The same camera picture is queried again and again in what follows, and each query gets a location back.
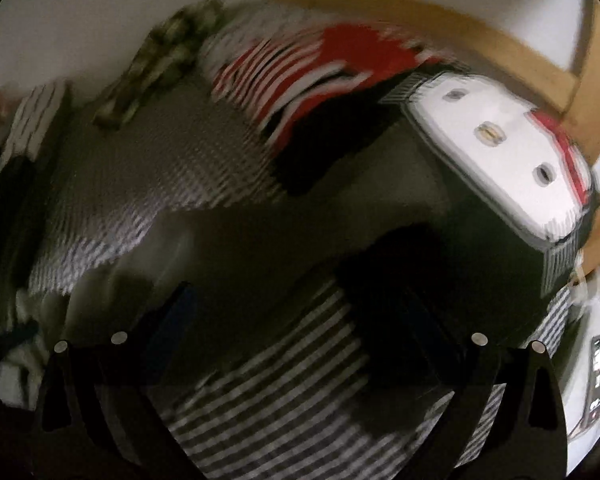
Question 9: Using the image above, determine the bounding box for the red striped blanket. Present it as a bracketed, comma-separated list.
[210, 22, 456, 196]

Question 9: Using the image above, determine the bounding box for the white crumpled cloth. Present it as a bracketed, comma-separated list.
[0, 255, 113, 407]

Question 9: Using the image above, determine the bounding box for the white striped cloth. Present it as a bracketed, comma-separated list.
[0, 79, 72, 162]

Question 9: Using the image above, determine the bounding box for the olive green large garment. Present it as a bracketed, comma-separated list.
[125, 125, 576, 366]

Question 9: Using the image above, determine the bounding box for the green plaid cloth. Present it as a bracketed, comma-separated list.
[92, 2, 227, 132]

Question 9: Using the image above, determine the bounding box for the wooden bed frame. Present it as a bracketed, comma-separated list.
[261, 0, 600, 263]

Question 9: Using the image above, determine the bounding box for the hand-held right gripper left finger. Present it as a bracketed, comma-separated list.
[30, 281, 206, 480]

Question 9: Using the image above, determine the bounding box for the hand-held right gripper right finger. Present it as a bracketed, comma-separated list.
[394, 291, 569, 480]

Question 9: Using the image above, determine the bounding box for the checkered bed sheet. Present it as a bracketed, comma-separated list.
[27, 77, 576, 480]

